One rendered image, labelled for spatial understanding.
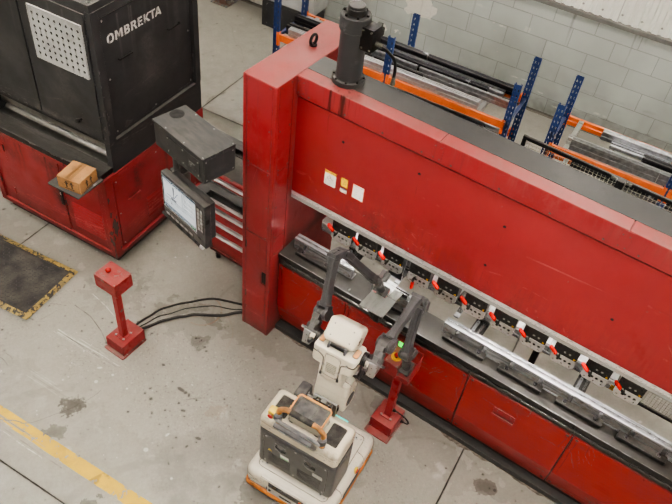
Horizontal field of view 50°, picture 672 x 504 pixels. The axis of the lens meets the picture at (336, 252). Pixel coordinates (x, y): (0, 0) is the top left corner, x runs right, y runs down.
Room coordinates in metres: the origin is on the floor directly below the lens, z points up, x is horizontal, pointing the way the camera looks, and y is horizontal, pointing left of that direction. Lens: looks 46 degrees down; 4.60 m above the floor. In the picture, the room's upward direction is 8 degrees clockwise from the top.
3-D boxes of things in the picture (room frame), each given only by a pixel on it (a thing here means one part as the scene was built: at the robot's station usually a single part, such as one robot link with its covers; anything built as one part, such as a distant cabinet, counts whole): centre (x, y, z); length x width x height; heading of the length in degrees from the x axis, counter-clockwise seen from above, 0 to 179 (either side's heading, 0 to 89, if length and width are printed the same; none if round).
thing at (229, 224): (4.30, 0.74, 0.50); 0.50 x 0.50 x 1.00; 61
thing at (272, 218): (3.90, 0.36, 1.15); 0.85 x 0.25 x 2.30; 151
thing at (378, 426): (2.82, -0.52, 0.06); 0.25 x 0.20 x 0.12; 151
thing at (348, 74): (3.64, -0.01, 2.54); 0.33 x 0.25 x 0.47; 61
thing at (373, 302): (3.15, -0.34, 1.00); 0.26 x 0.18 x 0.01; 151
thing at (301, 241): (3.54, 0.07, 0.92); 0.50 x 0.06 x 0.10; 61
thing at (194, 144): (3.43, 0.94, 1.53); 0.51 x 0.25 x 0.85; 50
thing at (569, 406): (2.55, -1.62, 0.89); 0.30 x 0.05 x 0.03; 61
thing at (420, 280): (3.19, -0.56, 1.26); 0.15 x 0.09 x 0.17; 61
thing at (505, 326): (2.90, -1.09, 1.26); 0.15 x 0.09 x 0.17; 61
